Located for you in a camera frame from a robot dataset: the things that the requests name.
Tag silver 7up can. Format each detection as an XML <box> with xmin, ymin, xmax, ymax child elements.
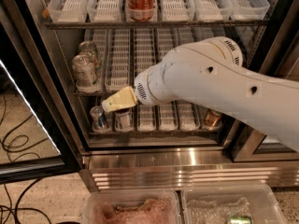
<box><xmin>72</xmin><ymin>54</ymin><xmax>98</xmax><ymax>88</ymax></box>

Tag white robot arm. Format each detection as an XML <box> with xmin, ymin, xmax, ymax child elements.
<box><xmin>102</xmin><ymin>36</ymin><xmax>299</xmax><ymax>151</ymax></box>

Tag blue silver can bottom shelf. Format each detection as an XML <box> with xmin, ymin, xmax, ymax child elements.
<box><xmin>90</xmin><ymin>106</ymin><xmax>108</xmax><ymax>132</ymax></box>

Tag rear silver soda can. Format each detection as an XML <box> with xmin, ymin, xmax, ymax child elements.
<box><xmin>78</xmin><ymin>40</ymin><xmax>101</xmax><ymax>70</ymax></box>

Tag stainless steel fridge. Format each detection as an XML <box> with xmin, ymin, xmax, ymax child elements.
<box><xmin>0</xmin><ymin>0</ymin><xmax>299</xmax><ymax>193</ymax></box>

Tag copper can bottom shelf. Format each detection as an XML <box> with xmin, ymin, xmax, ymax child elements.
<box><xmin>203</xmin><ymin>109</ymin><xmax>222</xmax><ymax>130</ymax></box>

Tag open glass fridge door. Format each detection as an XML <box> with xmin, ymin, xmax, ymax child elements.
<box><xmin>0</xmin><ymin>7</ymin><xmax>81</xmax><ymax>184</ymax></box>

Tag red coca-cola can top shelf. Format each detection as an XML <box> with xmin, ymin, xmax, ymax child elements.
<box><xmin>126</xmin><ymin>0</ymin><xmax>153</xmax><ymax>21</ymax></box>

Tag green can in bin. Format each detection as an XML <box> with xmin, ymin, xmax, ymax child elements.
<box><xmin>226</xmin><ymin>216</ymin><xmax>253</xmax><ymax>224</ymax></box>

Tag brown bottle white cap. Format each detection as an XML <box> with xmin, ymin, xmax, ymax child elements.
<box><xmin>115</xmin><ymin>108</ymin><xmax>133</xmax><ymax>132</ymax></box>

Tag left clear plastic bin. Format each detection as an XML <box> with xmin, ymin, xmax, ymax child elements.
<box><xmin>81</xmin><ymin>189</ymin><xmax>182</xmax><ymax>224</ymax></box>

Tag clear plastic bin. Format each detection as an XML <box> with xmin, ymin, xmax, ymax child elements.
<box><xmin>81</xmin><ymin>189</ymin><xmax>182</xmax><ymax>224</ymax></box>
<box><xmin>180</xmin><ymin>181</ymin><xmax>287</xmax><ymax>224</ymax></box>

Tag right clear plastic bin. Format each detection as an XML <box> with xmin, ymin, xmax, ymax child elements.
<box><xmin>180</xmin><ymin>181</ymin><xmax>287</xmax><ymax>224</ymax></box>

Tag black floor cable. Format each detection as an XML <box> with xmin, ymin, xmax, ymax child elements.
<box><xmin>0</xmin><ymin>93</ymin><xmax>52</xmax><ymax>224</ymax></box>

